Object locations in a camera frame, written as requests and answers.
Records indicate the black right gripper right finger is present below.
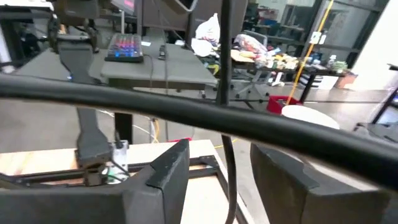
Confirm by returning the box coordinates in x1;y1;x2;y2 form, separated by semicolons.
250;142;398;224

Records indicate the small red bin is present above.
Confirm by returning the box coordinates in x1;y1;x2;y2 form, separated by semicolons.
266;95;303;116

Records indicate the backlit computer keyboard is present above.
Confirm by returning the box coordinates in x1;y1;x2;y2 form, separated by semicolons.
104;32;145;63

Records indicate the grey office chair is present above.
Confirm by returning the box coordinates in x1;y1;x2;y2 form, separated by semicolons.
232;30;272;101

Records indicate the cluttered side table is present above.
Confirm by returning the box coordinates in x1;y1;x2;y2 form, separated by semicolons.
231;46;359;104

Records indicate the white plastic bag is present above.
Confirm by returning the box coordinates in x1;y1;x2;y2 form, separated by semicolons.
190;12;222;58

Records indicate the grey desk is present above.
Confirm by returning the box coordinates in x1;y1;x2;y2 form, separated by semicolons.
14;40;218;91

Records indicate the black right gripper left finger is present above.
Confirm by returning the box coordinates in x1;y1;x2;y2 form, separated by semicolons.
0;139;190;224

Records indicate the round white-topped pedestal stand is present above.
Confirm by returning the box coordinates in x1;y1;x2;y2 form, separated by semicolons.
280;104;341;130

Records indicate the silver arm base bracket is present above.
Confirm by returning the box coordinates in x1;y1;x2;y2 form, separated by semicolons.
107;139;130;185

